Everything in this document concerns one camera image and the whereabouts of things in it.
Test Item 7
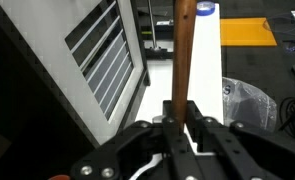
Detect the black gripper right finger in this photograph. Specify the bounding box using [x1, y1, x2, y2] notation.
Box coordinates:
[182, 99, 295, 180]

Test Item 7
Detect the clear plastic bag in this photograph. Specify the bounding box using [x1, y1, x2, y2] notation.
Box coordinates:
[221, 76, 279, 133]

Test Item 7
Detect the blue tape roll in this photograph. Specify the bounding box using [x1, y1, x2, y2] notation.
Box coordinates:
[195, 0, 217, 17]

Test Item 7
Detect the wooden spoon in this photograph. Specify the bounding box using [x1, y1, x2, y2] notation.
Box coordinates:
[171, 0, 198, 130]

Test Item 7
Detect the red cup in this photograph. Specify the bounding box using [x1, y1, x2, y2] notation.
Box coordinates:
[48, 174, 72, 180]

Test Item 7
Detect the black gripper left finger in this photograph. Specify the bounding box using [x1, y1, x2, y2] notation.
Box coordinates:
[69, 99, 201, 180]

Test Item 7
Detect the black frame machine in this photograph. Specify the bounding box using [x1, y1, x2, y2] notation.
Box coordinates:
[143, 0, 175, 62]

